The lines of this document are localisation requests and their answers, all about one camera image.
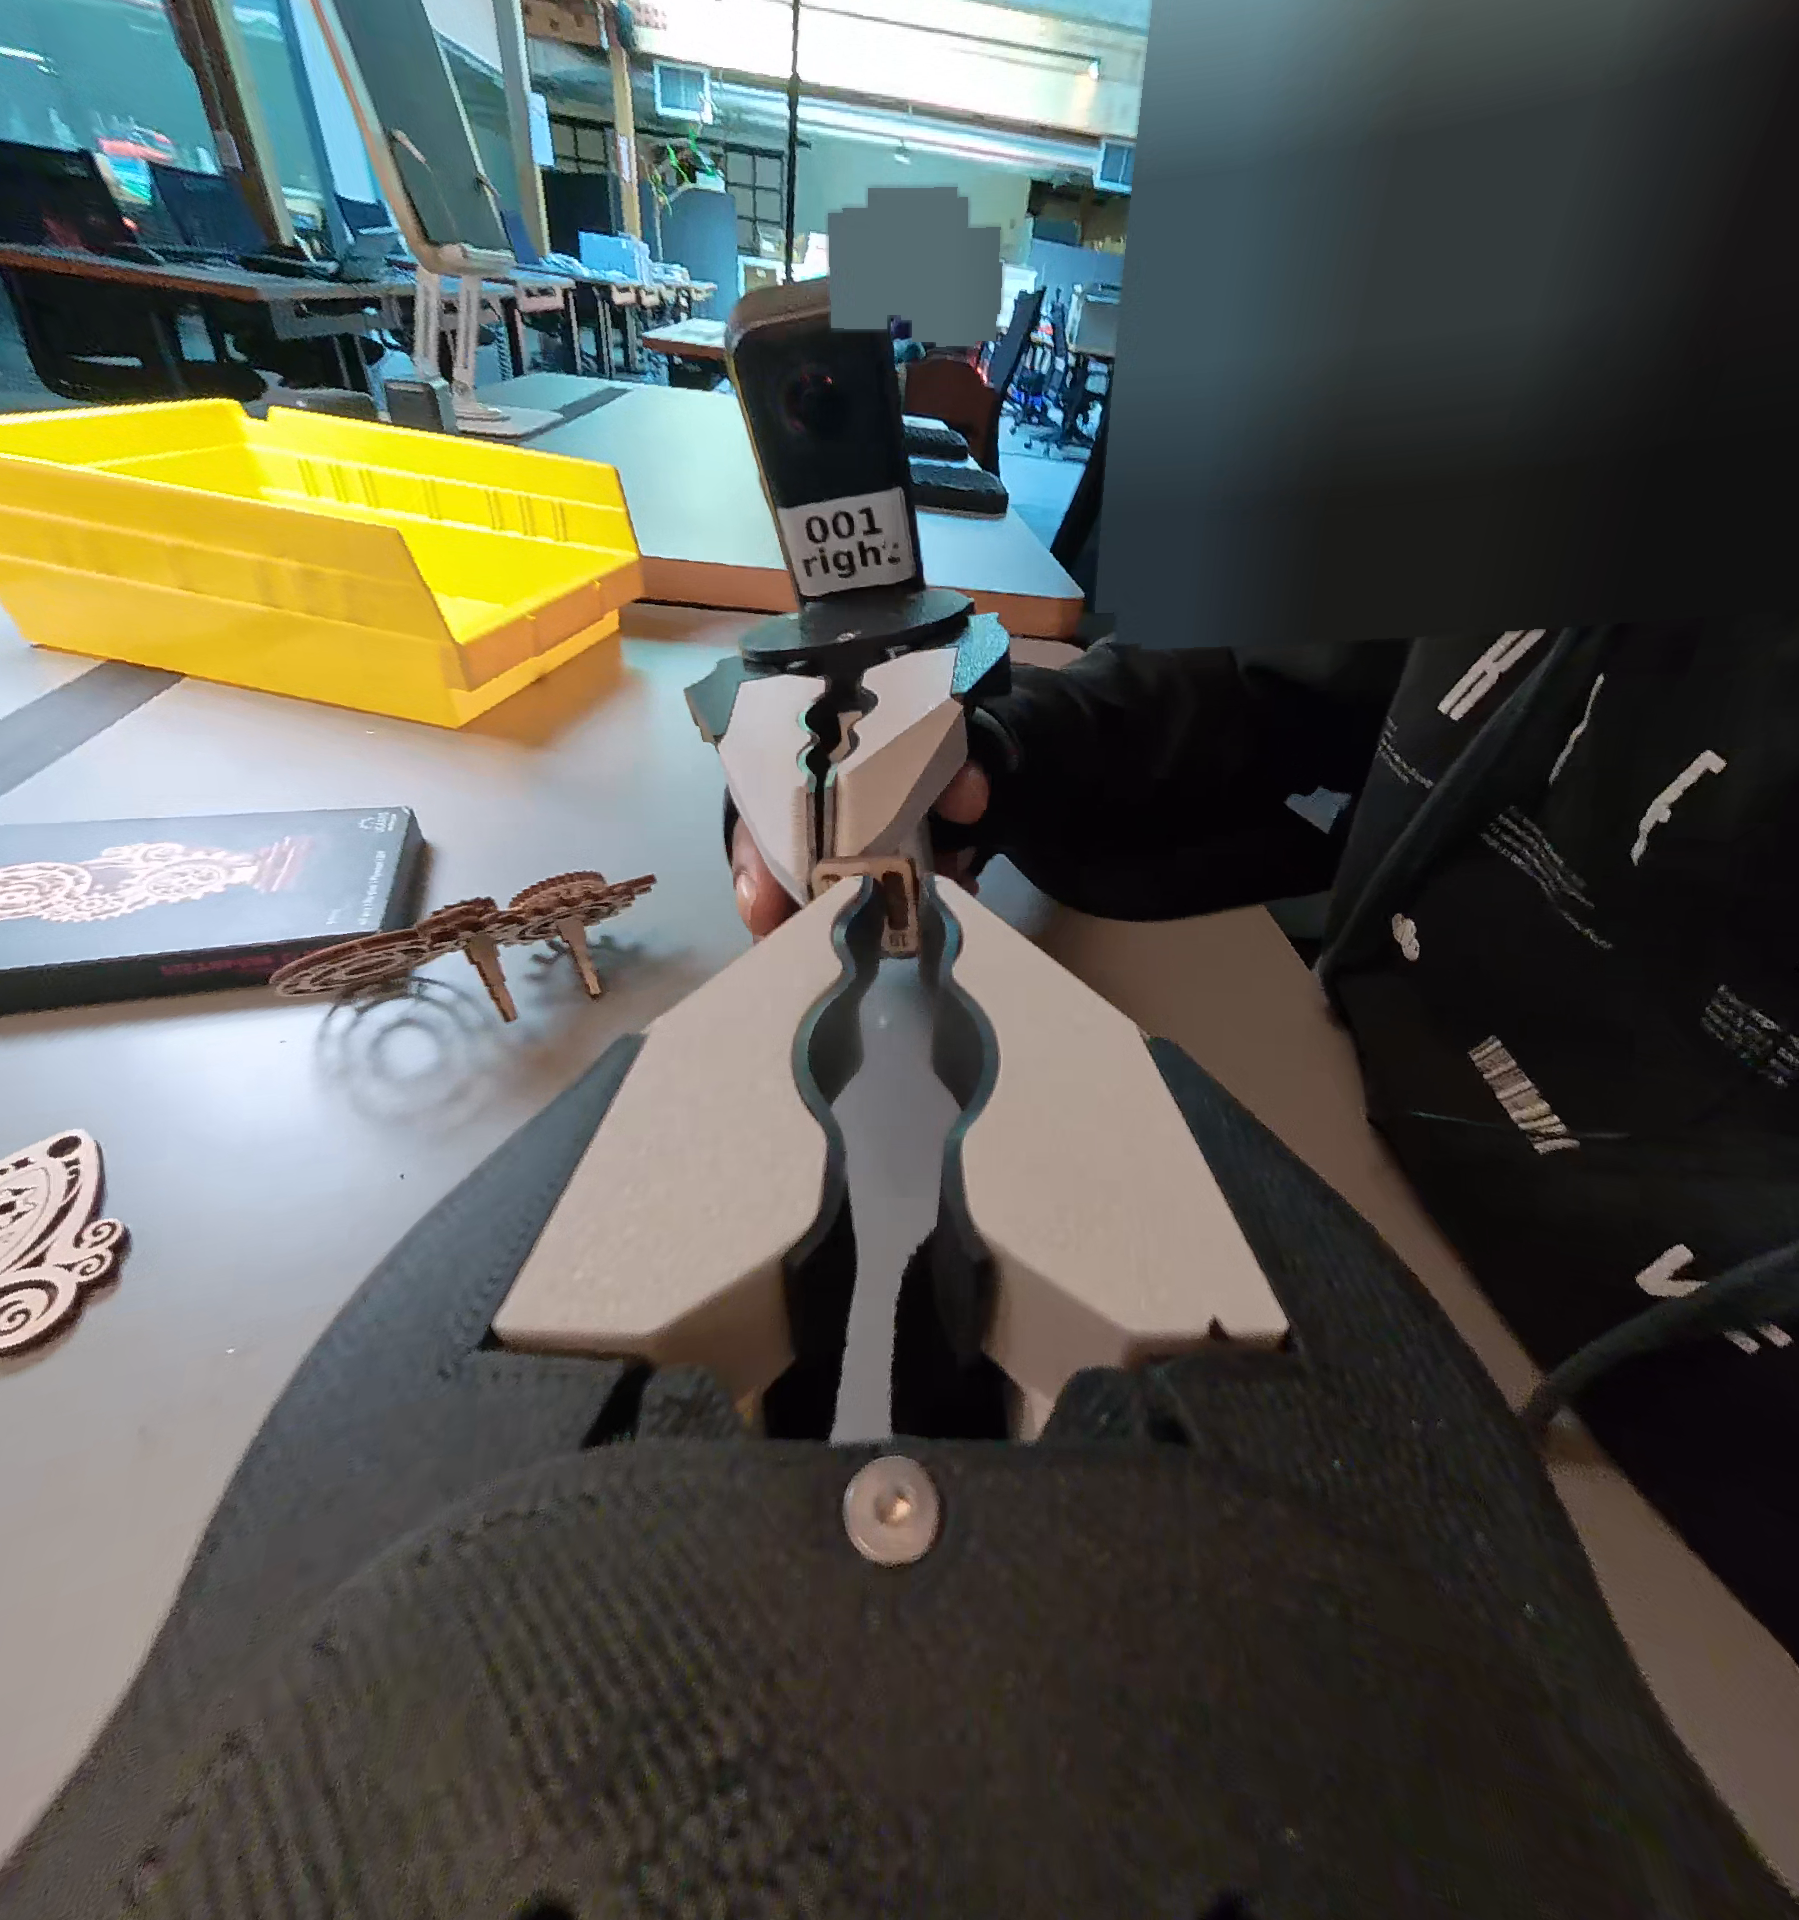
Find wooden gear assembly with pegs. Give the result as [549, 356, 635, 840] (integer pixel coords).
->
[268, 871, 659, 1025]

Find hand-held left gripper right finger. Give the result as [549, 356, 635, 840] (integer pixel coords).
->
[920, 886, 1287, 1429]

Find yellow plastic bin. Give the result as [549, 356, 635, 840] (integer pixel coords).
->
[0, 398, 644, 731]

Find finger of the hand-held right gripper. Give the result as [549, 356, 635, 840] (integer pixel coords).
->
[831, 667, 970, 869]
[722, 680, 826, 907]

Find black puzzle box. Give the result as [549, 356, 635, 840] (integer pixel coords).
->
[0, 806, 428, 1025]

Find black laptop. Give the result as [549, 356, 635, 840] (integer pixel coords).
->
[0, 128, 108, 250]
[149, 158, 330, 279]

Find person's black printed hoodie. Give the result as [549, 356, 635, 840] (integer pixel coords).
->
[1318, 630, 1799, 1728]

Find sign on black pole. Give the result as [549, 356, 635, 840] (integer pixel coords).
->
[782, 0, 814, 287]

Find wood-edged grey table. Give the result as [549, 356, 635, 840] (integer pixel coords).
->
[480, 372, 1084, 617]

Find person's right hand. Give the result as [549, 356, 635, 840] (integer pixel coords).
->
[724, 818, 810, 941]

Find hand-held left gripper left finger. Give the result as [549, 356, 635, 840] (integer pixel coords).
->
[489, 882, 869, 1405]

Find dark wooden table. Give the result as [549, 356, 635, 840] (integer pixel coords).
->
[0, 240, 391, 400]

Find ornate wooden teardrop piece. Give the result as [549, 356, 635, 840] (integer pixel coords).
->
[0, 1128, 129, 1360]

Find person's right forearm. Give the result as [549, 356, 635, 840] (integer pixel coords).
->
[973, 638, 1402, 917]

